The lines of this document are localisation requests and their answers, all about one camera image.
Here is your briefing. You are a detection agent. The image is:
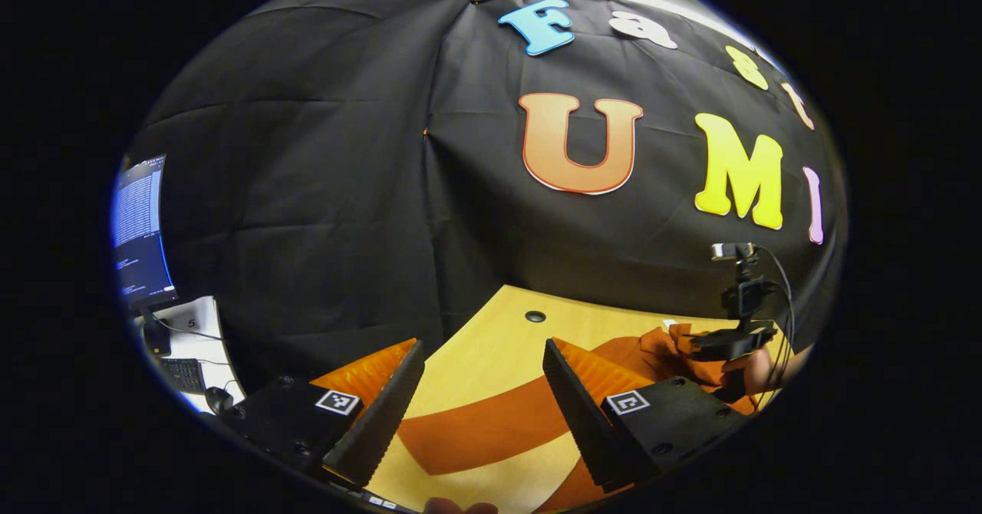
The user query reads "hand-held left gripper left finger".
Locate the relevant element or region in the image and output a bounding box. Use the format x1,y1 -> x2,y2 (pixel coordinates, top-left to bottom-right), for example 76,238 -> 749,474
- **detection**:
219,338 -> 427,492

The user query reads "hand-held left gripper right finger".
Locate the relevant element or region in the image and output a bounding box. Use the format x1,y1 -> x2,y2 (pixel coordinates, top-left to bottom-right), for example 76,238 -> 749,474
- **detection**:
542,338 -> 751,494

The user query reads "black backdrop cloth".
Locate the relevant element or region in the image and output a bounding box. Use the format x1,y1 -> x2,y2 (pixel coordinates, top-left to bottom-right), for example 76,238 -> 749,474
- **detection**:
123,0 -> 849,396

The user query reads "orange garment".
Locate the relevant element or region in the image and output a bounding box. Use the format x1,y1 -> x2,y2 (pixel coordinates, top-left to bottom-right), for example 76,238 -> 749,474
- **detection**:
397,322 -> 776,514

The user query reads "black keyboard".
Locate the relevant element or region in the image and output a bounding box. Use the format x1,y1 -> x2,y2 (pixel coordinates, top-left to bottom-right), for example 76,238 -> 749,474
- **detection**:
157,357 -> 209,397

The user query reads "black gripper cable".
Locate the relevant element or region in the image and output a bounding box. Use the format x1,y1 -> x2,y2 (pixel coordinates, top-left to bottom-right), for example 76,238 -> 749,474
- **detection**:
754,245 -> 796,392

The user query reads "black computer monitor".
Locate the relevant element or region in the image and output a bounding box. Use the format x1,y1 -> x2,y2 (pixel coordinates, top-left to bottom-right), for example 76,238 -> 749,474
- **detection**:
110,153 -> 182,357

